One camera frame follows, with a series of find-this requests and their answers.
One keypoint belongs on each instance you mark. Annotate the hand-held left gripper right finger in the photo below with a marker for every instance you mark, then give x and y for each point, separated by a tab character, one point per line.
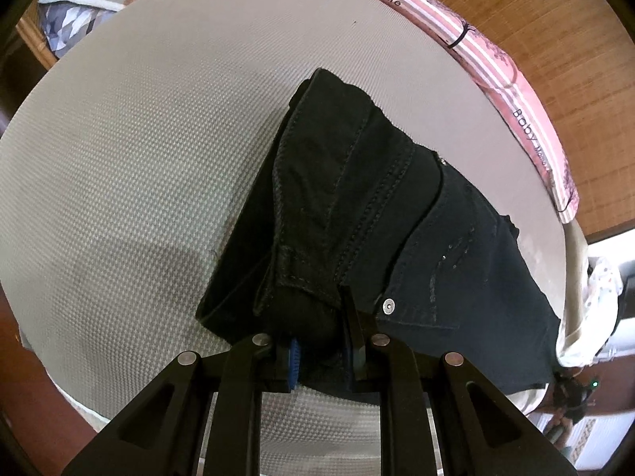
358	357

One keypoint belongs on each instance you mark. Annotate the grey woven mattress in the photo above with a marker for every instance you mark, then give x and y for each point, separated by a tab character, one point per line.
149	158

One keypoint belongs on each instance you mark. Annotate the pink striped pillow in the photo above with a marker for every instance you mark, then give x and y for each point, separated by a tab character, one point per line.
476	54

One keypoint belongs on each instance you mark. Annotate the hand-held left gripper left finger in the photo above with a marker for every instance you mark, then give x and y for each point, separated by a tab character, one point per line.
292	364

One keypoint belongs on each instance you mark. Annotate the beige cloth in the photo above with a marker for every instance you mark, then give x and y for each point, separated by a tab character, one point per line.
578	282

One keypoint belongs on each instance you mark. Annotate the black pants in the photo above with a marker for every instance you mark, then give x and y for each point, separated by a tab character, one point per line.
347	183

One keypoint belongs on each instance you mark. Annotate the grey geometric print pillow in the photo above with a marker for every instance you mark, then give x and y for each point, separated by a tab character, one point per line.
69	29

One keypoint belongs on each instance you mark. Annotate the white dotted cloth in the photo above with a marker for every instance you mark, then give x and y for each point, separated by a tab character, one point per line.
603	287

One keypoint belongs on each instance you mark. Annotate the woven bamboo headboard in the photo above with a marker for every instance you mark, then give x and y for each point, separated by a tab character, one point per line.
560	34

